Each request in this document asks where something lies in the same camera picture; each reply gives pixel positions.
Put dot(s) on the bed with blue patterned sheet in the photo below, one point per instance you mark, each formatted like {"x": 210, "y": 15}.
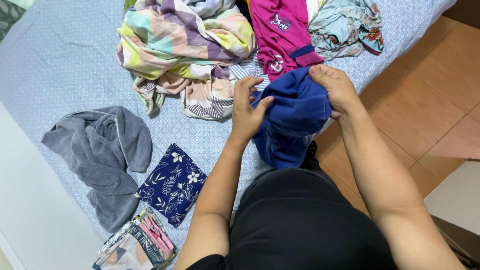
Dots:
{"x": 60, "y": 63}

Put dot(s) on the person's right hand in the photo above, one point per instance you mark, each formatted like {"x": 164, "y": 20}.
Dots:
{"x": 339, "y": 92}

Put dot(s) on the grey towel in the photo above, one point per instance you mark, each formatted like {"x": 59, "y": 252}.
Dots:
{"x": 101, "y": 153}

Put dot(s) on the pastel chevron bed sheet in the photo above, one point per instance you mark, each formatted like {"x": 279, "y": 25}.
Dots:
{"x": 180, "y": 45}

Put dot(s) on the green cloth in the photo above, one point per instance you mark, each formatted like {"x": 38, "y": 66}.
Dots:
{"x": 129, "y": 4}

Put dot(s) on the blue white striped cloth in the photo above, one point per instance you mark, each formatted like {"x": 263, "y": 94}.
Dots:
{"x": 249, "y": 69}

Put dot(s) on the white yellow cloth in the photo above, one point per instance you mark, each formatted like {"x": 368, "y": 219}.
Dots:
{"x": 314, "y": 8}

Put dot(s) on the green leaf print pillow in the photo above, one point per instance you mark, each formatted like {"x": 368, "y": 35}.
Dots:
{"x": 9, "y": 15}

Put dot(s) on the person's left hand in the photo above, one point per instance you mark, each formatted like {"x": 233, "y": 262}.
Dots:
{"x": 243, "y": 116}

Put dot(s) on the light blue floral garment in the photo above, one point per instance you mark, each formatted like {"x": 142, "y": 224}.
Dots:
{"x": 341, "y": 28}

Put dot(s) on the folded navy floral cloth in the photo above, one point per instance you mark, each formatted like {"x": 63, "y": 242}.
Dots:
{"x": 172, "y": 185}

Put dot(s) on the dark cloth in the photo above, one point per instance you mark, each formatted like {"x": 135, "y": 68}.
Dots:
{"x": 243, "y": 9}

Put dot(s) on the white cabinet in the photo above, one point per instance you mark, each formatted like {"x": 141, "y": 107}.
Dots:
{"x": 455, "y": 198}

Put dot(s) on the stack of folded clothes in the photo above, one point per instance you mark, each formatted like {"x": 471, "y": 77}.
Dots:
{"x": 137, "y": 243}

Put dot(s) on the magenta shirt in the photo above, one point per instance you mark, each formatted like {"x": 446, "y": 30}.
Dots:
{"x": 279, "y": 33}

